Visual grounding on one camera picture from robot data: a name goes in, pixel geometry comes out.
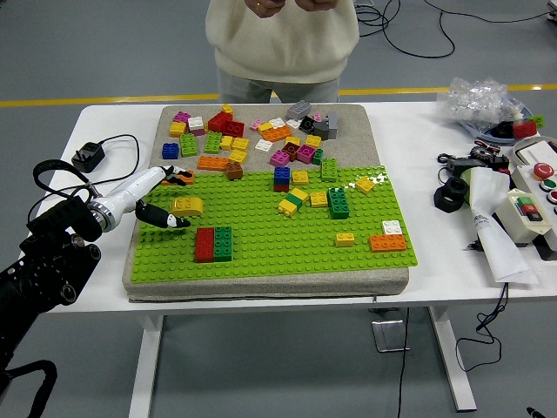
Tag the large red brick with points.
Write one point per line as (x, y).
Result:
(217, 121)

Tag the black servo parts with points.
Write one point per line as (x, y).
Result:
(496, 161)

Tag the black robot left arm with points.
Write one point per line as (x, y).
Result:
(48, 248)

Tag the red long brick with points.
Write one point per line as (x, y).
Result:
(204, 244)

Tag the black power plug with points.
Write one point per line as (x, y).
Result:
(88, 157)

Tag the person's left hand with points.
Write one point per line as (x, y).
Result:
(317, 3)

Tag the large black nut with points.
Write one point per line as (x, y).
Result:
(440, 201)

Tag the green paper piece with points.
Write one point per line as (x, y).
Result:
(466, 183)

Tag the lime green brick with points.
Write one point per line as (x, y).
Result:
(188, 146)
(329, 170)
(537, 120)
(212, 143)

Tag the person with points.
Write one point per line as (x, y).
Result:
(283, 48)

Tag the white paper sheet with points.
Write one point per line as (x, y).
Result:
(500, 248)

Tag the light grey brick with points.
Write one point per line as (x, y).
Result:
(298, 109)

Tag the pink square brick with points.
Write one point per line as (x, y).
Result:
(199, 132)

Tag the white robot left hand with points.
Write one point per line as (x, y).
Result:
(130, 191)

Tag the small yellow brick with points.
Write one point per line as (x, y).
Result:
(227, 109)

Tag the magenta hollow brick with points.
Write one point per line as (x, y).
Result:
(306, 153)

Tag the yellow curved brick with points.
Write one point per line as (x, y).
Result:
(187, 205)

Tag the red square brick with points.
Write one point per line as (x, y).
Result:
(281, 188)

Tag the dark red hollow brick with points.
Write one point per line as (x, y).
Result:
(233, 128)
(290, 151)

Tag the dark green long brick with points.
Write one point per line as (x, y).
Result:
(223, 244)
(338, 203)

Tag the white table leg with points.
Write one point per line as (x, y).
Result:
(145, 370)
(452, 361)

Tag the dark grey brick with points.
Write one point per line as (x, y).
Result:
(321, 130)

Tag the brown small brick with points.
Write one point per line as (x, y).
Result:
(234, 171)

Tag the yellow thin brick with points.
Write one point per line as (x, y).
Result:
(299, 193)

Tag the clear plastic bag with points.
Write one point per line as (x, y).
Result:
(474, 98)

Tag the green studded baseplate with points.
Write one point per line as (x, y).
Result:
(278, 248)

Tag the black power adapter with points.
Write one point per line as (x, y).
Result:
(465, 164)

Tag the metal floor plate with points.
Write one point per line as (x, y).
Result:
(389, 336)

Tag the grey long brick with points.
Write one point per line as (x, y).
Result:
(333, 123)

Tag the yellow square brick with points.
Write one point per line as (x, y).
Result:
(238, 157)
(287, 207)
(300, 177)
(177, 129)
(293, 140)
(364, 185)
(313, 140)
(318, 199)
(239, 144)
(264, 127)
(344, 240)
(226, 143)

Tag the blue square brick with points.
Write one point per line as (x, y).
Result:
(282, 175)
(170, 151)

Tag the green thin brick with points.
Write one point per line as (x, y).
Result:
(295, 200)

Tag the small pink brick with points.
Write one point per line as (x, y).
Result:
(256, 125)
(317, 116)

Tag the white button control box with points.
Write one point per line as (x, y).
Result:
(528, 185)

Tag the small dark green brick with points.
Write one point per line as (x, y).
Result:
(318, 157)

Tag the orange long brick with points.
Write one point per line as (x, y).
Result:
(212, 163)
(387, 243)
(189, 177)
(277, 133)

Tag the blue plastic dish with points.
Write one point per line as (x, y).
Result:
(478, 132)

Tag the white flat device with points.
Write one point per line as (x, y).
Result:
(537, 152)

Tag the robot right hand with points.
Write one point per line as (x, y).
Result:
(533, 413)

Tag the magenta square brick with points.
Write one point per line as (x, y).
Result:
(279, 158)
(181, 117)

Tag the black hollow brick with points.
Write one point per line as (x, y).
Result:
(307, 125)

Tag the small white switch box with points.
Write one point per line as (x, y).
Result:
(511, 217)

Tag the person's right hand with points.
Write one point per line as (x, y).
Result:
(263, 8)

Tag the white square brick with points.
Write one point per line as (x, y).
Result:
(392, 227)
(293, 124)
(195, 122)
(263, 145)
(277, 122)

